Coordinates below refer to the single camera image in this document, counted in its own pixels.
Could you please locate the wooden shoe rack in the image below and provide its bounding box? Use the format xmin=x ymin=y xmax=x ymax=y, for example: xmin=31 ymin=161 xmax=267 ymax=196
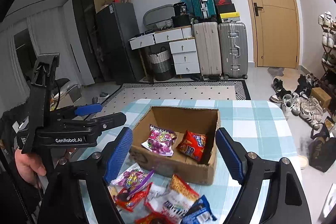
xmin=318 ymin=11 xmax=335 ymax=96

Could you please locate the stack of shoe boxes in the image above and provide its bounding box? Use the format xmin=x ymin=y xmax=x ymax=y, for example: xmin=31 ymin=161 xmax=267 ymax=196
xmin=214 ymin=0 xmax=240 ymax=24

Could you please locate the teal plaid tablecloth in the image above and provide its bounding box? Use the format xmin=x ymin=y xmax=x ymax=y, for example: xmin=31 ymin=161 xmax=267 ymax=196
xmin=79 ymin=98 xmax=298 ymax=223

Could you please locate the wooden door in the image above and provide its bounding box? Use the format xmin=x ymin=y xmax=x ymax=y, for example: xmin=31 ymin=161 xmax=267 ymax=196
xmin=248 ymin=0 xmax=299 ymax=69

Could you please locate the white curtain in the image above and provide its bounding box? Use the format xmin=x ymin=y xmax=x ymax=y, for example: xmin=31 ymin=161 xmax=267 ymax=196
xmin=1 ymin=8 xmax=76 ymax=111

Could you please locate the blue cookie packet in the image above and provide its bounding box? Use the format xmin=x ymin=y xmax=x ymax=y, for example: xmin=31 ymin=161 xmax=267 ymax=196
xmin=181 ymin=195 xmax=217 ymax=224

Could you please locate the small brown cardboard box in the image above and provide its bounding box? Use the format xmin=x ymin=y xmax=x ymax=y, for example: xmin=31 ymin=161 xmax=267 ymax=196
xmin=310 ymin=87 xmax=331 ymax=109

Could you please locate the oval mirror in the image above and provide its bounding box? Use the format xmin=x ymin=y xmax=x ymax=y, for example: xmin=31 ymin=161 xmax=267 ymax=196
xmin=143 ymin=4 xmax=175 ymax=30

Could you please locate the white red noodle snack bag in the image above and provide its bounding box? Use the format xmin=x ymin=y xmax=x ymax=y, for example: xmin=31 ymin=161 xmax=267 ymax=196
xmin=145 ymin=174 xmax=200 ymax=223

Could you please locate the purple grape candy bag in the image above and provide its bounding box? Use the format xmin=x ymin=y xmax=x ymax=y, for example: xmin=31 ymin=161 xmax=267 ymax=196
xmin=141 ymin=124 xmax=177 ymax=157

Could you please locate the red oreo cookie packet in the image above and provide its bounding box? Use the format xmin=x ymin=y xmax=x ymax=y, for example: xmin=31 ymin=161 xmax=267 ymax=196
xmin=134 ymin=212 xmax=173 ymax=224

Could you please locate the patterned floor rug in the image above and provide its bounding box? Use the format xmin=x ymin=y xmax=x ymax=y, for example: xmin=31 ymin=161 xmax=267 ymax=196
xmin=87 ymin=80 xmax=251 ymax=120

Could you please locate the brown SF cardboard box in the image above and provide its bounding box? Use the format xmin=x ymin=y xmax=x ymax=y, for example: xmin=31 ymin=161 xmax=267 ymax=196
xmin=130 ymin=106 xmax=220 ymax=185

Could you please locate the beige hard suitcase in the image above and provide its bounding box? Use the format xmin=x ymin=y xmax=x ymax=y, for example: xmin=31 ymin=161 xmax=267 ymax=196
xmin=193 ymin=22 xmax=222 ymax=76

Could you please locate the silver hard suitcase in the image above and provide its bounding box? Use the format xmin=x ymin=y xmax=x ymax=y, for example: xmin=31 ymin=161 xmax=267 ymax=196
xmin=218 ymin=22 xmax=248 ymax=80

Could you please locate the woven laundry basket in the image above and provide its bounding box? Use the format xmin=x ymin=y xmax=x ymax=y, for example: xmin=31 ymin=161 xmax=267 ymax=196
xmin=147 ymin=46 xmax=174 ymax=81

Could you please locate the red cheetos chip bag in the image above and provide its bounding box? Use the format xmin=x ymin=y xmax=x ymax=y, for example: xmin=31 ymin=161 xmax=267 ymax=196
xmin=177 ymin=130 xmax=207 ymax=162

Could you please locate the black paper shopping bag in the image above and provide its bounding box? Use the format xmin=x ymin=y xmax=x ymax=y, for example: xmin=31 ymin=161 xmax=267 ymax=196
xmin=309 ymin=123 xmax=335 ymax=173

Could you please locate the black refrigerator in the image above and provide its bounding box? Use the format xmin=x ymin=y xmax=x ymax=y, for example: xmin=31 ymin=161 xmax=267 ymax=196
xmin=96 ymin=3 xmax=145 ymax=85

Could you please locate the person's left hand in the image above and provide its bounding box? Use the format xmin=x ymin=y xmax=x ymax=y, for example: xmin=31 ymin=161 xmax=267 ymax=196
xmin=14 ymin=149 xmax=47 ymax=188

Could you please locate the pile of sneakers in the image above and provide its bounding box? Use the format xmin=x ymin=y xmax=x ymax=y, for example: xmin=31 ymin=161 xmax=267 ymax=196
xmin=269 ymin=73 xmax=324 ymax=130

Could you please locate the white drawer desk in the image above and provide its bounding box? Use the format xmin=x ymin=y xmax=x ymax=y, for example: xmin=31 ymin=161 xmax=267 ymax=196
xmin=129 ymin=26 xmax=201 ymax=75

